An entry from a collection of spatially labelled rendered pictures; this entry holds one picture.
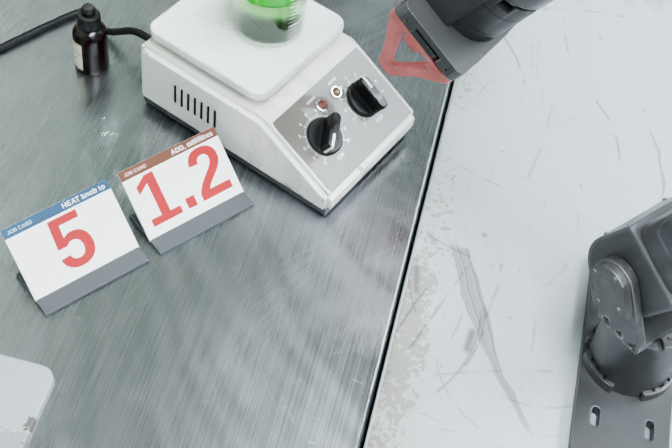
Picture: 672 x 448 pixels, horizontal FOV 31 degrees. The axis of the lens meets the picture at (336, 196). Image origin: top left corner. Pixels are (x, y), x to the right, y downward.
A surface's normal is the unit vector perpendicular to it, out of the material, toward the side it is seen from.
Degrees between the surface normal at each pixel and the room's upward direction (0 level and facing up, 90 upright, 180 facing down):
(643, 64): 0
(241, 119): 90
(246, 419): 0
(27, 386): 0
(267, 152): 90
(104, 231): 40
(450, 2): 89
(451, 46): 31
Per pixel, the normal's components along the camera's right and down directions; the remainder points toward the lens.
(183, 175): 0.48, -0.07
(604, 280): -0.81, 0.40
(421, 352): 0.11, -0.63
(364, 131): 0.50, -0.29
